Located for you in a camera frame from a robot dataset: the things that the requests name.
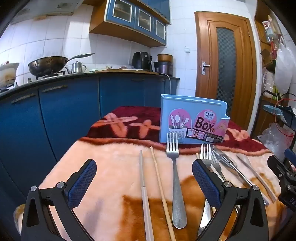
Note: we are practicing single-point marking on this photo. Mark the gas stove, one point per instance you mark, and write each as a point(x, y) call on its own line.
point(52, 75)

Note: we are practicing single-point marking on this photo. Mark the grey chopstick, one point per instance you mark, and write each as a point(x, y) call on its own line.
point(144, 190)
point(266, 201)

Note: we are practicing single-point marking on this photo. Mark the range hood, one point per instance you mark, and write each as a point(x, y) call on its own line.
point(46, 9)

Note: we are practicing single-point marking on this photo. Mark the steel kettle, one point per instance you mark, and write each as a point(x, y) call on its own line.
point(77, 67)

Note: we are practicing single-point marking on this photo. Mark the steel spoon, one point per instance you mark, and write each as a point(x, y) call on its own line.
point(244, 159)

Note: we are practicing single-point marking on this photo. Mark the brown pot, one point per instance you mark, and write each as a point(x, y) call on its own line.
point(165, 58)

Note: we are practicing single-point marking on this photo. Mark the glass door wall cabinet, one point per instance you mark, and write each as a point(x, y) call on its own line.
point(129, 25)

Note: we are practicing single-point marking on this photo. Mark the black wok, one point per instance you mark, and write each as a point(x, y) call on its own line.
point(47, 64)

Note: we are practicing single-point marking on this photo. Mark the blue upper wall cabinets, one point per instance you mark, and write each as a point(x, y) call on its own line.
point(161, 8)

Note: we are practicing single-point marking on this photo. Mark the small steel fork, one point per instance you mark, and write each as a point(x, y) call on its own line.
point(216, 164)

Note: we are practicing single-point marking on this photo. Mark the black kitchen countertop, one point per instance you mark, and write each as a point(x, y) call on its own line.
point(25, 87)

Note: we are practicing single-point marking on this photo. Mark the blue patterned paper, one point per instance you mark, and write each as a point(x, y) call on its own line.
point(276, 112)

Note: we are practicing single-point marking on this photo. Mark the wooden door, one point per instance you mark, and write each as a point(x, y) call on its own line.
point(205, 41)

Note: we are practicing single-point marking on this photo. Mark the dark rice cooker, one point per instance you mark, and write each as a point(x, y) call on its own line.
point(164, 68)

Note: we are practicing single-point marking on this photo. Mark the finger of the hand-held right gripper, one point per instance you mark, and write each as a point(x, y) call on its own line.
point(278, 168)
point(291, 156)

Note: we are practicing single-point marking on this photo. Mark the light blue utensil box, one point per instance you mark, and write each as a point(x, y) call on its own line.
point(180, 109)

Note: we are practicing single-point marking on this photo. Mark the white wall switch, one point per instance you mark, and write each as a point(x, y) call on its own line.
point(187, 49)

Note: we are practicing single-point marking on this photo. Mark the blue base cabinets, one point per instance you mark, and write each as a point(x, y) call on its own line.
point(69, 111)

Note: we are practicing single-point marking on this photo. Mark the wooden wall shelf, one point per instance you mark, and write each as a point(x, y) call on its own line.
point(266, 34)

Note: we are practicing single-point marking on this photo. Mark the white cooking pot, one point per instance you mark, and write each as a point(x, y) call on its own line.
point(8, 74)

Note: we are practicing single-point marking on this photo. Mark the steel table knife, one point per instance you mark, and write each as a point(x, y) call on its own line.
point(227, 162)

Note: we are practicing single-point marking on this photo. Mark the black air fryer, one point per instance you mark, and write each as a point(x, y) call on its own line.
point(141, 60)

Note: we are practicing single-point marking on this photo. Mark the clear plastic bag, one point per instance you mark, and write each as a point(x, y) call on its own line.
point(270, 136)

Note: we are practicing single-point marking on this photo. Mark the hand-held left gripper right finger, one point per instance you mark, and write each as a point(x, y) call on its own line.
point(205, 183)

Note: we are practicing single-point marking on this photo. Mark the slim steel fork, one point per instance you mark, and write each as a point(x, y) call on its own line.
point(205, 153)

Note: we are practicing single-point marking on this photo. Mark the white plastic bag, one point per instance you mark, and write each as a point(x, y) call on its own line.
point(283, 67)

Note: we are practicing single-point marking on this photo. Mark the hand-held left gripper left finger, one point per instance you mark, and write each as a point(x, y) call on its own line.
point(83, 183)

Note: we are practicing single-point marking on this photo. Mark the red and peach plush blanket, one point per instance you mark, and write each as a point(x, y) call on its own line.
point(111, 157)

